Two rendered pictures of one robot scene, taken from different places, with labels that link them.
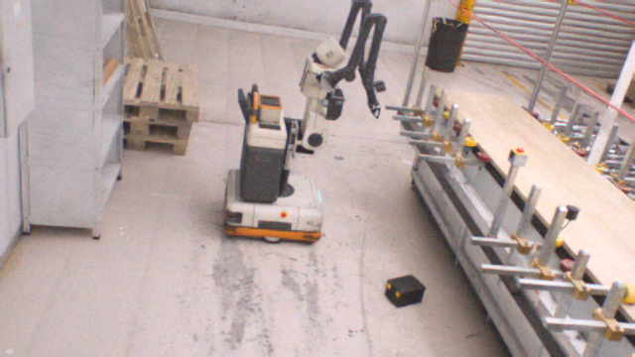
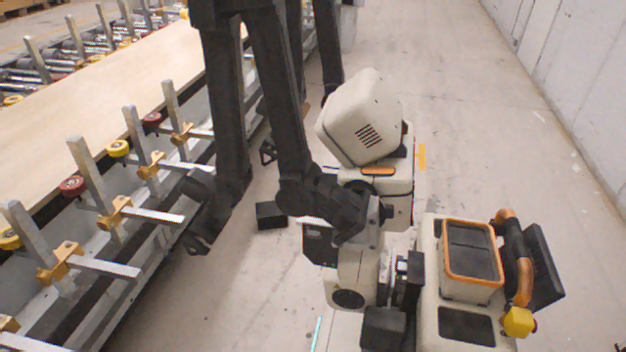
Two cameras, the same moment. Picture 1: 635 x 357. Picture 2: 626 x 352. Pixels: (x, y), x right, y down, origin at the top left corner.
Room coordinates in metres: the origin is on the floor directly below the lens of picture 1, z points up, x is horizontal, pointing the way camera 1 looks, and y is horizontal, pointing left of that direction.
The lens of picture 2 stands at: (4.86, 0.33, 1.70)
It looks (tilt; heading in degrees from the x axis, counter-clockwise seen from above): 38 degrees down; 203
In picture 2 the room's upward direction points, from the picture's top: 1 degrees clockwise
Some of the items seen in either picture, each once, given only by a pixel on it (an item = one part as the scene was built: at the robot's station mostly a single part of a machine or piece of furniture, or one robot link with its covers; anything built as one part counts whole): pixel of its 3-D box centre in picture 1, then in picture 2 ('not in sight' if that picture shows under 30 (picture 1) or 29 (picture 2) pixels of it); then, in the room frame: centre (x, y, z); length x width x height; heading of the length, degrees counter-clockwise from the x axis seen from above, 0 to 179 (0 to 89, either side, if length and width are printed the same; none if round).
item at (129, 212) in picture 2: (429, 136); (129, 212); (4.28, -0.65, 0.80); 0.43 x 0.03 x 0.04; 102
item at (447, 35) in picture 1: (444, 44); not in sight; (9.75, -1.37, 0.36); 0.59 x 0.58 x 0.73; 12
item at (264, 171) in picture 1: (267, 147); (436, 312); (4.05, 0.45, 0.59); 0.55 x 0.34 x 0.83; 12
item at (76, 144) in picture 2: (437, 121); (101, 197); (4.33, -0.69, 0.90); 0.04 x 0.04 x 0.48; 12
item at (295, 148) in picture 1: (305, 136); (363, 297); (4.17, 0.21, 0.68); 0.28 x 0.27 x 0.25; 12
